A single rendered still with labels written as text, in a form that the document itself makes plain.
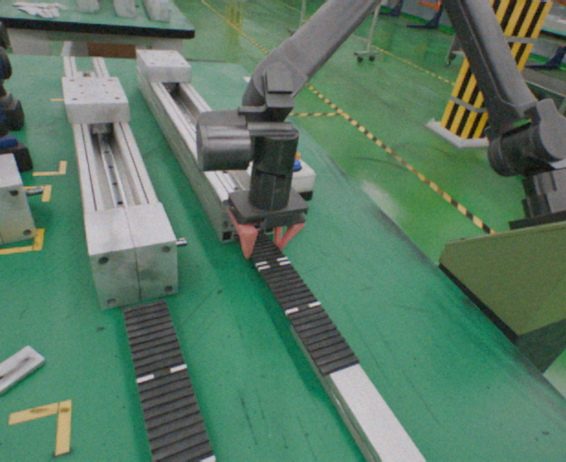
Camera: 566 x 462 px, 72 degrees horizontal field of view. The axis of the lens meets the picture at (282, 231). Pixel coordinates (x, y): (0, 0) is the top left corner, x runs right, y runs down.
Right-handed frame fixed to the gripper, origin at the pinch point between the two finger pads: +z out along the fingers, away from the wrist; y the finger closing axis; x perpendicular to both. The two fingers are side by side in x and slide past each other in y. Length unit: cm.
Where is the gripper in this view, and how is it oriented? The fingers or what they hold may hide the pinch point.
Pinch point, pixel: (262, 249)
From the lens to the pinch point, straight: 60.7
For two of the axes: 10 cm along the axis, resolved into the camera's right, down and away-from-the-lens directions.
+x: 4.3, 5.8, -7.0
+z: -1.3, 8.0, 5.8
